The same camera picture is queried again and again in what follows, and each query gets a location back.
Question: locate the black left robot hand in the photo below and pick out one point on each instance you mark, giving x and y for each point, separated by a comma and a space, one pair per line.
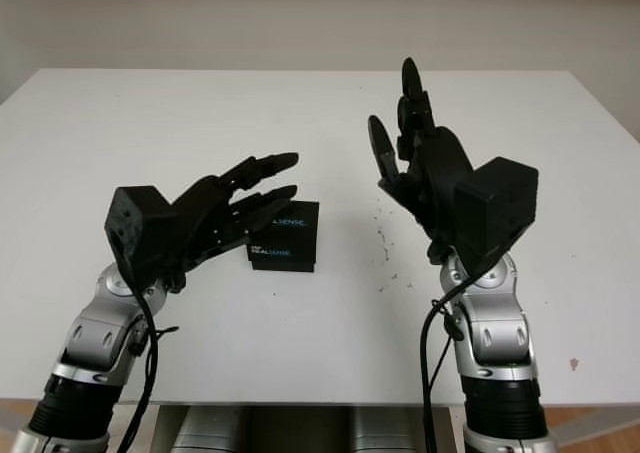
210, 203

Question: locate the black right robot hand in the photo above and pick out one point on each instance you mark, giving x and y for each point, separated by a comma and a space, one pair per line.
440, 173

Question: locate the black RealSense box lid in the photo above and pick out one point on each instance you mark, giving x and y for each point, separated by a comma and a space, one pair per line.
300, 235

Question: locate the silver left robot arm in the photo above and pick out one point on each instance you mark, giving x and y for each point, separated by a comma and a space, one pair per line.
95, 333

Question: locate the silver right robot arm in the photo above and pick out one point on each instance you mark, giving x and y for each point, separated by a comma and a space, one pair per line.
500, 333

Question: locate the grey left robot thigh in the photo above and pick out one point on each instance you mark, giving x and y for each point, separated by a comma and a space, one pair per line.
210, 430

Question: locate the grey robot thigh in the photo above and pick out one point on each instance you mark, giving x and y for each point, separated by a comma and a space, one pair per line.
395, 430
210, 430

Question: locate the grey right robot thigh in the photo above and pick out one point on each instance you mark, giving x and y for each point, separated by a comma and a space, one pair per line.
395, 430

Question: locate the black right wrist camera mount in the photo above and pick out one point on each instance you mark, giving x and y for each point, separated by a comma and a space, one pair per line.
500, 203

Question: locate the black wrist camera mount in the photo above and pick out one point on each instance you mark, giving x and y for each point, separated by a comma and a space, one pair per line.
135, 228
500, 203

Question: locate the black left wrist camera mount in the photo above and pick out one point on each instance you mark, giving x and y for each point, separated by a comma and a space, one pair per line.
135, 228

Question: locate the black camera box base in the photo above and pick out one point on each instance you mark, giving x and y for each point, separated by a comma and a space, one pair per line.
282, 268

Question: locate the white table frame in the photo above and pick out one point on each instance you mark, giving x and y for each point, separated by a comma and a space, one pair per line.
163, 430

